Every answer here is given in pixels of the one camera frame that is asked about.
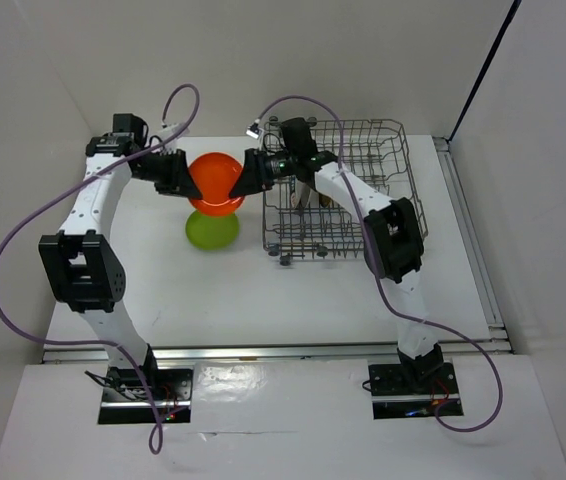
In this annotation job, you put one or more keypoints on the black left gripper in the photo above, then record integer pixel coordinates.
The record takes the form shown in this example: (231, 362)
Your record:
(179, 181)

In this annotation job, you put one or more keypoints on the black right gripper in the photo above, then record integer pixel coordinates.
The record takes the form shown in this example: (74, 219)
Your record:
(252, 177)

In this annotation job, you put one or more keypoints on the orange plate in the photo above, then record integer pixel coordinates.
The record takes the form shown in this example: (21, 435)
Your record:
(215, 174)

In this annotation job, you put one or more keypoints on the lime green plate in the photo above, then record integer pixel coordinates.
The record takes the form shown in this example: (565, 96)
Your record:
(210, 233)

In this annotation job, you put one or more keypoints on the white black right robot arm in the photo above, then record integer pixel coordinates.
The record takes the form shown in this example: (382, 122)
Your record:
(392, 240)

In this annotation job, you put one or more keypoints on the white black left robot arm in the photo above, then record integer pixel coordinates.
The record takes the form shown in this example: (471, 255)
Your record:
(82, 268)

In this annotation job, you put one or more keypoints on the white plate teal rim rear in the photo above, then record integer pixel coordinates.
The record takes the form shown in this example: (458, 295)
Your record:
(301, 196)

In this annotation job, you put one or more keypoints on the brown patterned plate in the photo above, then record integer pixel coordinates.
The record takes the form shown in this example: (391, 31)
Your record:
(325, 201)

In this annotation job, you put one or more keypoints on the black corner strip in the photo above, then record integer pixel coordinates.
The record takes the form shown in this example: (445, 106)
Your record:
(513, 8)

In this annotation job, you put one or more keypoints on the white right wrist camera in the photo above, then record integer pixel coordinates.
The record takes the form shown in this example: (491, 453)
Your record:
(254, 130)

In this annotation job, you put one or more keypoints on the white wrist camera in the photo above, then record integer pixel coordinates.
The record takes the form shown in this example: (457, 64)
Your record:
(172, 132)
(254, 130)

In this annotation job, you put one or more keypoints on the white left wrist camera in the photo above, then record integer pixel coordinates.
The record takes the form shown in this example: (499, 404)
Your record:
(172, 132)

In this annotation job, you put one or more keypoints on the grey wire dish rack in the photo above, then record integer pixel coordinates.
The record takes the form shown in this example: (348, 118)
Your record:
(376, 151)

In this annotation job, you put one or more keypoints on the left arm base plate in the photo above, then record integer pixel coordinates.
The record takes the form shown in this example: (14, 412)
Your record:
(124, 401)

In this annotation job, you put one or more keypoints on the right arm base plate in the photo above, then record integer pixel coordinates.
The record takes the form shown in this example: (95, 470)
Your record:
(393, 397)

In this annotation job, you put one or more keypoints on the aluminium front rail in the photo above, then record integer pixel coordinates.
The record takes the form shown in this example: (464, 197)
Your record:
(246, 353)

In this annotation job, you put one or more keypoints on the aluminium rail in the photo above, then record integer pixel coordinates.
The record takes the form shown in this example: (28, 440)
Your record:
(246, 353)
(499, 341)

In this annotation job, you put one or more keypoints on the aluminium right side rail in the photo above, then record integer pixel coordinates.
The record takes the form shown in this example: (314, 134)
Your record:
(499, 341)

